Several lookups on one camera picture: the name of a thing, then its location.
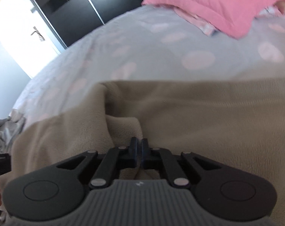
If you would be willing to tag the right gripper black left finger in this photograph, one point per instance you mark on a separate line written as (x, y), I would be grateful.
(54, 191)

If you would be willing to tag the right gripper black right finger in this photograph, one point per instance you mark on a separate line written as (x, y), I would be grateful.
(224, 191)

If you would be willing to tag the beige fleece hooded jacket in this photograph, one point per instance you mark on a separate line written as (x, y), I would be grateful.
(241, 124)

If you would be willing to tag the grey blue garment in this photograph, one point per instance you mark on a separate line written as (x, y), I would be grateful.
(10, 128)

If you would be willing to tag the white bedroom door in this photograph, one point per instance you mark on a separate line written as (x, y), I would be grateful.
(31, 53)

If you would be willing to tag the polka dot bed sheet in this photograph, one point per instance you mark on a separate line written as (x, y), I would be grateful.
(152, 44)

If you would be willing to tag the black sliding wardrobe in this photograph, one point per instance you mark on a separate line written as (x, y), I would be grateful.
(73, 19)

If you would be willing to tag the black door handle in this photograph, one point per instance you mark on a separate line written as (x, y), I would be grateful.
(35, 31)

